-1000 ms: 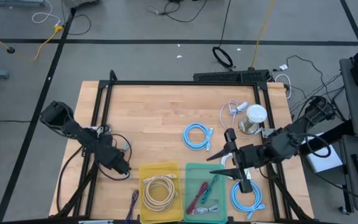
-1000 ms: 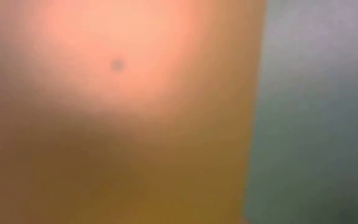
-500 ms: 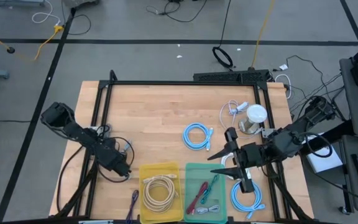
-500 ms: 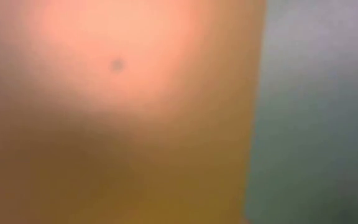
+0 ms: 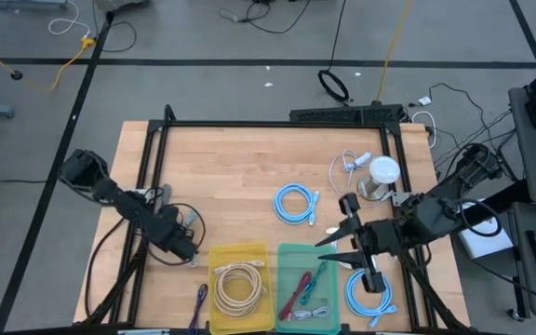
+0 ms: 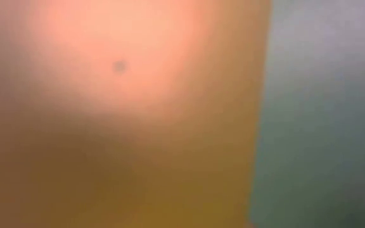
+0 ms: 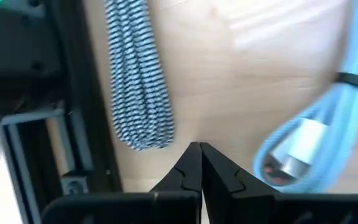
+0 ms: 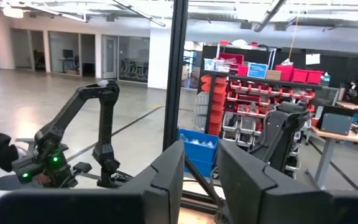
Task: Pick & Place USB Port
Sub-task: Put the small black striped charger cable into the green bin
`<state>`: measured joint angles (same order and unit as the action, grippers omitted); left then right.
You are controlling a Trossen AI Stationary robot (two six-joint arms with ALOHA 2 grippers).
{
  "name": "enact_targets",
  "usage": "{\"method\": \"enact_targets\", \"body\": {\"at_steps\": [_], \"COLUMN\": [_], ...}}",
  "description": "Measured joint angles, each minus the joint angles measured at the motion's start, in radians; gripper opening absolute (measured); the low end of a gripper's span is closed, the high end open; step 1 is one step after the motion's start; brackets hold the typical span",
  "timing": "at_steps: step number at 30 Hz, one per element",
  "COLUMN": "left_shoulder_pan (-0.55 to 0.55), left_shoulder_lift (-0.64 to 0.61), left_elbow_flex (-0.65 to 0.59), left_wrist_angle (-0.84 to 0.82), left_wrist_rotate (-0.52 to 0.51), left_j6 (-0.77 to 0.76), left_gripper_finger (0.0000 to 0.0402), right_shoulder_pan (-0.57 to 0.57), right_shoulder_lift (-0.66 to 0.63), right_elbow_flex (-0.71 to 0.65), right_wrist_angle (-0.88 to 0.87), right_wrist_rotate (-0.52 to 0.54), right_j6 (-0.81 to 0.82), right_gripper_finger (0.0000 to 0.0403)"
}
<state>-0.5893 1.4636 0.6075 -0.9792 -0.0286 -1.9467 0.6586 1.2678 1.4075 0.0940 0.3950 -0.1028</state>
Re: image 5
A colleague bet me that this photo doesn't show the black perforated box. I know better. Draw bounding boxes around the black perforated box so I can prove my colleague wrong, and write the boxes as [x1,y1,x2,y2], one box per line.
[288,102,407,126]

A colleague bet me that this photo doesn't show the long black floor cable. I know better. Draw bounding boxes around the long black floor cable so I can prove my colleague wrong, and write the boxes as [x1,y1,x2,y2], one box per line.
[453,250,536,309]

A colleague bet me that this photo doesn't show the light blue cable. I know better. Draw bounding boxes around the light blue cable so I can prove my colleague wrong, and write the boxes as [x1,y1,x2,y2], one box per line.
[344,268,398,329]
[272,182,320,227]

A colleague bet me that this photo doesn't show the black looped floor cable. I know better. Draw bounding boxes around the black looped floor cable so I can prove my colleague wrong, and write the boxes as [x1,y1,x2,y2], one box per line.
[91,11,138,54]

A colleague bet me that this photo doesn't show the white box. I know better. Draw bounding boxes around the white box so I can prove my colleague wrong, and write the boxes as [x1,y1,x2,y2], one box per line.
[453,197,515,260]

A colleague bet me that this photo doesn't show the purple USB cable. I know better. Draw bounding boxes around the purple USB cable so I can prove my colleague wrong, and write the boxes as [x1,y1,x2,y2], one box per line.
[187,283,209,335]

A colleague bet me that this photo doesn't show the black aluminium table frame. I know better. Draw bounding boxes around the black aluminium table frame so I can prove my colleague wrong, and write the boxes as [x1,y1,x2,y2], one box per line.
[73,104,472,335]

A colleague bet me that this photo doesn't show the white floor cable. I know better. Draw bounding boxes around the white floor cable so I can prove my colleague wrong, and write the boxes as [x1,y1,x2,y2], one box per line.
[47,0,93,39]

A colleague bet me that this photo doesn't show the black stand beam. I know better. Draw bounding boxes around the black stand beam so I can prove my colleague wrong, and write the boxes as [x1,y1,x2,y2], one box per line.
[462,179,529,227]

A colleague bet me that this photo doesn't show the long grey floor foot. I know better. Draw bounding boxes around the long grey floor foot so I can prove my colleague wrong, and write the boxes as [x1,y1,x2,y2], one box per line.
[0,0,69,11]

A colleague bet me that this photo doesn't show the lavender white USB cable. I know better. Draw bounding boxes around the lavender white USB cable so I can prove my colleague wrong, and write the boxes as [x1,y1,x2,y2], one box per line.
[292,305,331,321]

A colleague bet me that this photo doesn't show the yellow translucent plastic bin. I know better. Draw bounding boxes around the yellow translucent plastic bin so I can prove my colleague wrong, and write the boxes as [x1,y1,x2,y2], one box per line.
[208,241,276,335]

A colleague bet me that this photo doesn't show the red USB cable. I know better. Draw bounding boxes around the red USB cable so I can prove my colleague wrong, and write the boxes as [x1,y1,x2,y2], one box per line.
[277,271,314,322]

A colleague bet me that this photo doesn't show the black floor cable tangle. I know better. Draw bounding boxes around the black floor cable tangle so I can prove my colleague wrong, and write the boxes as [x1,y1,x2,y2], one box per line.
[217,0,312,35]

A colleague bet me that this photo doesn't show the teal USB cable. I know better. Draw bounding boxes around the teal USB cable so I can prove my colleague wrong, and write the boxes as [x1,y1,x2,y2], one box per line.
[299,260,329,306]

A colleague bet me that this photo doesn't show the orange floor cord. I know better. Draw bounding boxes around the orange floor cord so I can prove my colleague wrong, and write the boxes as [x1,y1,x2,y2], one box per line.
[375,0,412,105]

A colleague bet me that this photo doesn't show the beige ethernet cable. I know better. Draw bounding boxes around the beige ethernet cable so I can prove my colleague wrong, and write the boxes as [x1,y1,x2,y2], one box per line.
[212,260,269,320]

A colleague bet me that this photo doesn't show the white cable loop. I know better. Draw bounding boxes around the white cable loop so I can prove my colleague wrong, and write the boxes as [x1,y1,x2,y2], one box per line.
[409,110,437,150]

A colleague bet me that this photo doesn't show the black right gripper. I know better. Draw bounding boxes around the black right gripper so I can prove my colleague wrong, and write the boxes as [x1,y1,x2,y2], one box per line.
[314,193,404,294]

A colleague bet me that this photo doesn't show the black desk cables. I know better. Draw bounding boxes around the black desk cables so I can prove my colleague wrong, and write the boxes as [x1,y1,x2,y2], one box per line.
[428,82,516,164]

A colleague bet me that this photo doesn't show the yellow extension cord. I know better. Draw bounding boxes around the yellow extension cord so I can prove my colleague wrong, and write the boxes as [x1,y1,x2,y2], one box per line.
[0,35,97,93]

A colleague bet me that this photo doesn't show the grey metal bar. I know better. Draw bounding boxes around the grey metal bar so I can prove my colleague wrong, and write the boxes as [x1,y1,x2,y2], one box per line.
[116,328,171,335]

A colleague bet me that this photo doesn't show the black coiled floor cable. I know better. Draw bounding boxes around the black coiled floor cable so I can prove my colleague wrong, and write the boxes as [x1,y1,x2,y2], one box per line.
[316,0,351,104]

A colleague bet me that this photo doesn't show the green translucent plastic bin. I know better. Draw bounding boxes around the green translucent plastic bin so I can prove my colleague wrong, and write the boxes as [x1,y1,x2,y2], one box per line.
[275,243,342,334]

